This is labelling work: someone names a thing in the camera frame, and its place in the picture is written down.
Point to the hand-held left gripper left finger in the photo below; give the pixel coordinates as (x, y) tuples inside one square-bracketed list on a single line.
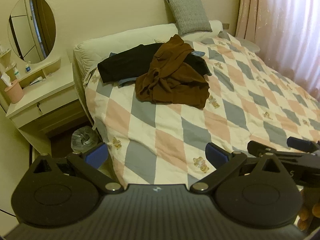
[(96, 155)]

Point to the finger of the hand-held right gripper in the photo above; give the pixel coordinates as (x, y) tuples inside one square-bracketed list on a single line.
[(255, 147), (298, 143)]

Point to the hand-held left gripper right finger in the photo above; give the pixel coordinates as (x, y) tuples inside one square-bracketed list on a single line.
[(216, 155)]

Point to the brown garment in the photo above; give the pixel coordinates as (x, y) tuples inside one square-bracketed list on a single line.
[(170, 80)]

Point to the person's right hand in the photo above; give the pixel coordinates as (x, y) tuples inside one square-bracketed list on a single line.
[(306, 213)]

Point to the trash bin with plastic bag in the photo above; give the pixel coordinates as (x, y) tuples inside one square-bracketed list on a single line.
[(83, 137)]

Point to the checked pink grey quilt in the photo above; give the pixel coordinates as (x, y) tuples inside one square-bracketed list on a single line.
[(175, 130)]

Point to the drawer keys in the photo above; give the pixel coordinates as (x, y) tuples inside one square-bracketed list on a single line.
[(38, 107)]

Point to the white vanity dresser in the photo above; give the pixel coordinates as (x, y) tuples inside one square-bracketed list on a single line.
[(55, 92)]

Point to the white tube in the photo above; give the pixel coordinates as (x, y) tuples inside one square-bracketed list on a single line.
[(37, 81)]

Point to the black garment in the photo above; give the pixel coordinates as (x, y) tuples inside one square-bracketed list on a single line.
[(125, 62)]

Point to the grey bed sheet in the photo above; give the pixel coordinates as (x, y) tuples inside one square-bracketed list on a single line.
[(247, 44)]

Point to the pink tissue holder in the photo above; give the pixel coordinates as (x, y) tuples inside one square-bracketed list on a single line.
[(14, 92)]

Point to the small bottle blue label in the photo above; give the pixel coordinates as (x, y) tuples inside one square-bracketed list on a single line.
[(27, 68)]

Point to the white bottle green label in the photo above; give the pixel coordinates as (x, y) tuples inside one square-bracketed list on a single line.
[(16, 74)]

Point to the pink curtain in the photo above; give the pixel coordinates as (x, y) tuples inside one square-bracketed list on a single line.
[(282, 30)]

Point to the white tissue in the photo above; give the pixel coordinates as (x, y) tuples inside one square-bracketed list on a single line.
[(5, 78)]

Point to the grey checked pillow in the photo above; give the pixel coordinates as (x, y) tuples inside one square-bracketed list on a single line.
[(190, 13)]

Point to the brown wall bracket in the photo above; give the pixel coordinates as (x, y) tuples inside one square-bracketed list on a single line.
[(226, 26)]

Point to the oval wall mirror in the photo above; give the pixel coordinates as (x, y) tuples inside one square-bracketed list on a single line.
[(31, 28)]

